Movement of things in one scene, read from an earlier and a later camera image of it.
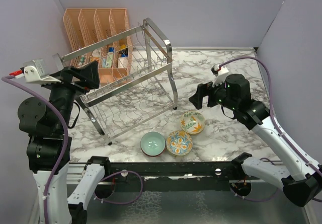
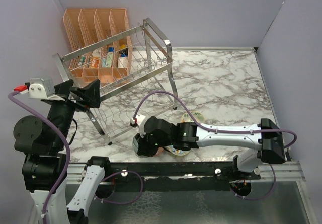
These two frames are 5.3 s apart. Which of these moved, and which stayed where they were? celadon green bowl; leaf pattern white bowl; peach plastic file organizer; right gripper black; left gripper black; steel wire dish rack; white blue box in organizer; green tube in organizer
Moved: left gripper black; celadon green bowl; right gripper black
Stayed: steel wire dish rack; green tube in organizer; leaf pattern white bowl; peach plastic file organizer; white blue box in organizer
